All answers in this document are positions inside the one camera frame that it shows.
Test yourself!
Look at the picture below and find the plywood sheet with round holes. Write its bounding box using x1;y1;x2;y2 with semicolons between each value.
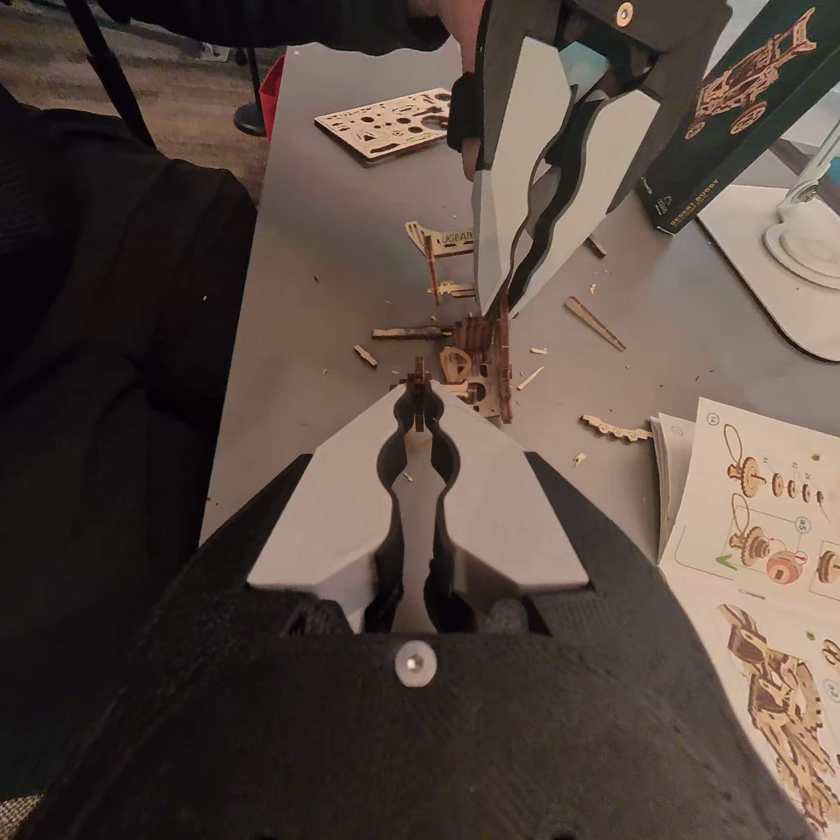
314;88;454;163

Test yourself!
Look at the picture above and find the wedge-shaped wooden strip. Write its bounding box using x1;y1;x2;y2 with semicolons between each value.
566;297;626;352

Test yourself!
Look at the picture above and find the person's left forearm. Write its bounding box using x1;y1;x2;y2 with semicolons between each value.
98;0;454;56

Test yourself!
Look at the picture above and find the wooden gear axle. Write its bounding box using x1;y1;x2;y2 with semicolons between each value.
400;357;437;447

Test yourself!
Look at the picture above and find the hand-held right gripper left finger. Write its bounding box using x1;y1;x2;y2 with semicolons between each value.
247;384;422;632

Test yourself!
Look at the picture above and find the white base board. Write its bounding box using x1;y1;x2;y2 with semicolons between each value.
696;184;840;363

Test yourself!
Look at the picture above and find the black metal chair leg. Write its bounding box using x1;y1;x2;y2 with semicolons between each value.
66;0;158;151

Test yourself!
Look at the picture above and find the dark green product box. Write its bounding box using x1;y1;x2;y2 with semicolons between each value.
635;0;840;235

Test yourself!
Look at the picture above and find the toothed wooden strip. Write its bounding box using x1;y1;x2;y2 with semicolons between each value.
581;415;654;442

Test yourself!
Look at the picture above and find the wooden model chassis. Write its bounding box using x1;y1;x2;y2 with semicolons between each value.
438;298;514;424

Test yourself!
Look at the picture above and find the instruction booklet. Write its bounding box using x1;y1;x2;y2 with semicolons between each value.
650;395;840;840

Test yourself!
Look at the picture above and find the wooden roll cage frame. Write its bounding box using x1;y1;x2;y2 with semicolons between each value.
405;222;478;307

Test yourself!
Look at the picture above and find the person's left hand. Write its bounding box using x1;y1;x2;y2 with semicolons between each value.
427;0;488;183

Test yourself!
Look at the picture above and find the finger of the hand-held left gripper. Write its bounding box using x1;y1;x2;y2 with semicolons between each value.
508;85;662;317
472;33;578;316

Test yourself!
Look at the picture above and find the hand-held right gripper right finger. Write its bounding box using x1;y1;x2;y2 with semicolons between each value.
423;386;590;618

